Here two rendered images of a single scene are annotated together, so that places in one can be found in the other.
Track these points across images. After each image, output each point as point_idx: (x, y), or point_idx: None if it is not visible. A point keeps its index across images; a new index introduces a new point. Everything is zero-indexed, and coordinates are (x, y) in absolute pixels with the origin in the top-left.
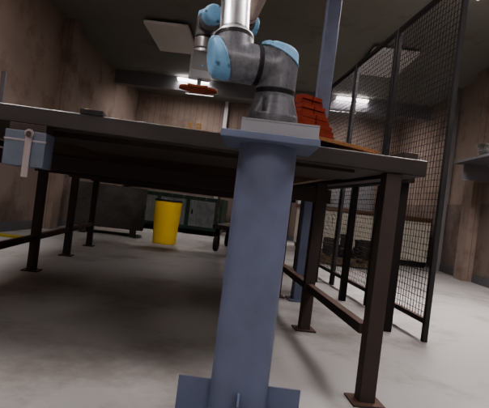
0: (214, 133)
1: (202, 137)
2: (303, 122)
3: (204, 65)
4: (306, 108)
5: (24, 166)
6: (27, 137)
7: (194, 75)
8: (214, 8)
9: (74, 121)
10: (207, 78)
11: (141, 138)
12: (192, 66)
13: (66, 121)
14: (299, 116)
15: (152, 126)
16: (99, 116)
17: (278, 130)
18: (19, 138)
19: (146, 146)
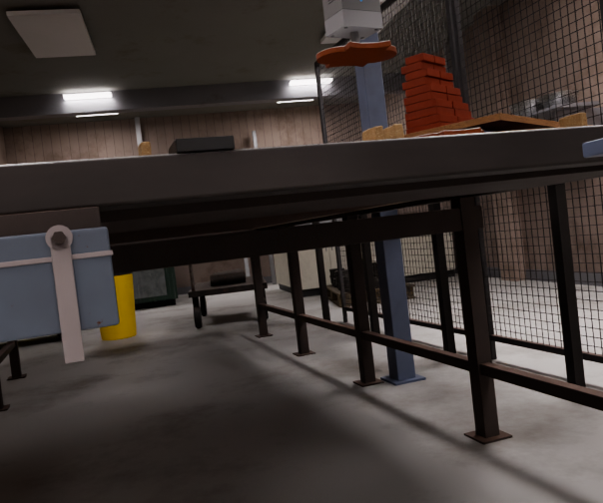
0: (486, 137)
1: (464, 150)
2: (435, 102)
3: (364, 1)
4: (430, 78)
5: (70, 332)
6: (59, 249)
7: (351, 25)
8: None
9: (167, 176)
10: (375, 28)
11: (337, 183)
12: (343, 5)
13: (149, 183)
14: (425, 93)
15: (355, 149)
16: (228, 150)
17: None
18: (32, 257)
19: (285, 200)
